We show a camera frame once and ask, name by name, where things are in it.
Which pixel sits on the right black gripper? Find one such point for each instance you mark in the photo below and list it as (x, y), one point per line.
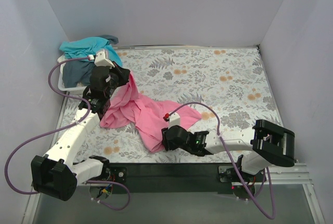
(165, 138)

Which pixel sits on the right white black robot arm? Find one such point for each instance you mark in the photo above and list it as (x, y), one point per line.
(268, 144)

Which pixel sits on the teal t shirt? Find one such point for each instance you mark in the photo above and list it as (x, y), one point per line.
(89, 46)

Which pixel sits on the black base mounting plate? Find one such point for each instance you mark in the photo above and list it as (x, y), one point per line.
(175, 177)

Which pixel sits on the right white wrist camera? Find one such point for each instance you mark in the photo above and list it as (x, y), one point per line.
(173, 119)

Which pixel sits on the grey blue t shirt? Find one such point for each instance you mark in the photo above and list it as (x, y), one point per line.
(79, 71)

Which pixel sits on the aluminium frame rail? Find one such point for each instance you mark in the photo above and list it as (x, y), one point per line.
(291, 192)

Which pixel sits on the white plastic basket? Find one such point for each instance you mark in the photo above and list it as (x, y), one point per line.
(72, 90)

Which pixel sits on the pink t shirt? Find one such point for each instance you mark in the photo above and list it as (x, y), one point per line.
(130, 106)

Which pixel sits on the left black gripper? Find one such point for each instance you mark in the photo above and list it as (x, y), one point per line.
(120, 73)

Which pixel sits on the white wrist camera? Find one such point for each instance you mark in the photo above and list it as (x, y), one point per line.
(173, 119)
(101, 59)

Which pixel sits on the floral patterned table mat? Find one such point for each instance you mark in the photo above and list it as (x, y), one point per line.
(227, 86)

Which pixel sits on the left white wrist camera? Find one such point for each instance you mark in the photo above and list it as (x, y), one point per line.
(101, 59)

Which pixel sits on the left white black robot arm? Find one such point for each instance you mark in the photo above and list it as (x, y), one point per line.
(55, 173)

